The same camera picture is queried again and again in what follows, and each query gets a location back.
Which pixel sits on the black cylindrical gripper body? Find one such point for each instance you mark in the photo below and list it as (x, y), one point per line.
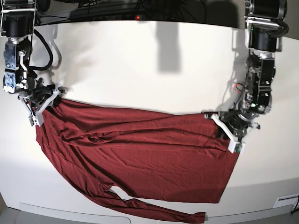
(239, 122)
(40, 94)

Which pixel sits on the dark red long-sleeve shirt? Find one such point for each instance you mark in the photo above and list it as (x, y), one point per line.
(119, 157)

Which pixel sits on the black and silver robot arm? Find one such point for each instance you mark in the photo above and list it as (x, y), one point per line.
(17, 24)

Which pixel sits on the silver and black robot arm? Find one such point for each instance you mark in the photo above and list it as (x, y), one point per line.
(264, 29)

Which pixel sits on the black power strip red switch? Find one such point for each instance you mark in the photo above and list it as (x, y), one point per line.
(125, 17)

